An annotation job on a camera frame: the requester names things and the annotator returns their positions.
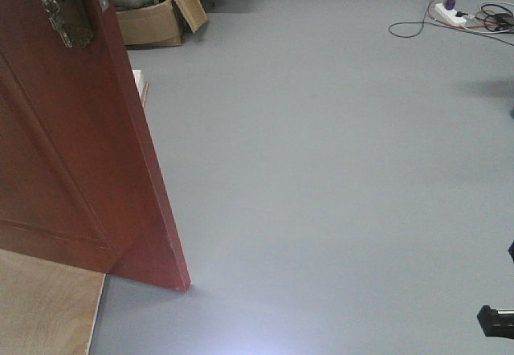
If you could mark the reddish brown wooden door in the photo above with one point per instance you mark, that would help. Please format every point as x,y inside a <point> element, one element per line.
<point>80,179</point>

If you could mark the black robot part bottom right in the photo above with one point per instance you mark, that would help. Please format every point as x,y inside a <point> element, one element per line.
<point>496,322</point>

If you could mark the white wooden edge beam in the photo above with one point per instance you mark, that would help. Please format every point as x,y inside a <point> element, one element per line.
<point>142,85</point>

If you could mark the open cardboard box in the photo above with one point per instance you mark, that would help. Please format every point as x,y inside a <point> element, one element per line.
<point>161,25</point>

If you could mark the white power strip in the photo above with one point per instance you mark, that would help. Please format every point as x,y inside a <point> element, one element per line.
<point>448,17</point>

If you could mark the plywood base platform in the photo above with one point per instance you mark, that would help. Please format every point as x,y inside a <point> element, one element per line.
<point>47,307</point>

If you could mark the brass door handle lock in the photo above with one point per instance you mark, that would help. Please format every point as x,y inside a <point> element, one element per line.
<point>69,19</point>

